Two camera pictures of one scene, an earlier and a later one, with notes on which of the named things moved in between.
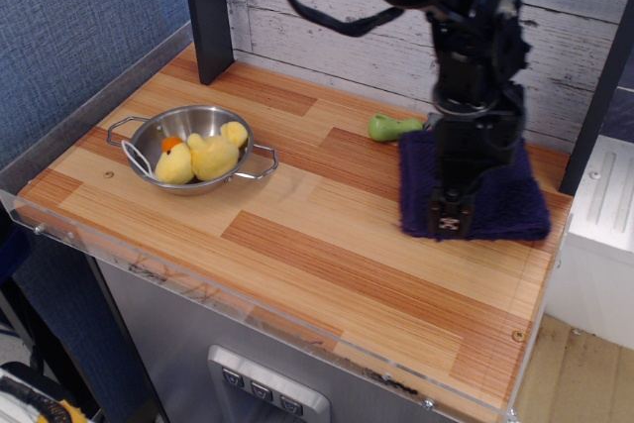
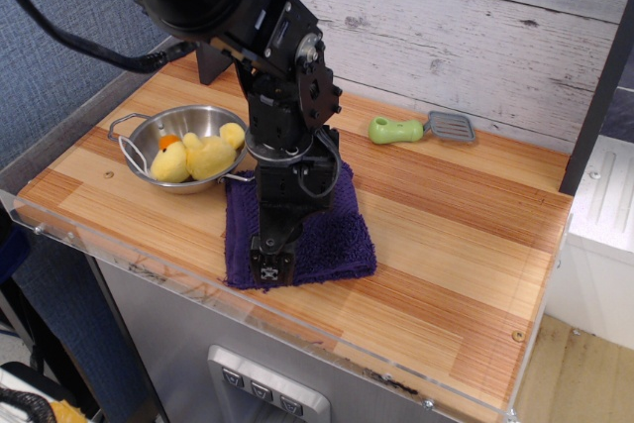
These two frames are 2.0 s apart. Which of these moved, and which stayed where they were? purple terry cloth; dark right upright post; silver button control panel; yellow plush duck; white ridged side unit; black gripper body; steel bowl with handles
Moved: purple terry cloth; black gripper body
Stayed: silver button control panel; white ridged side unit; dark right upright post; steel bowl with handles; yellow plush duck
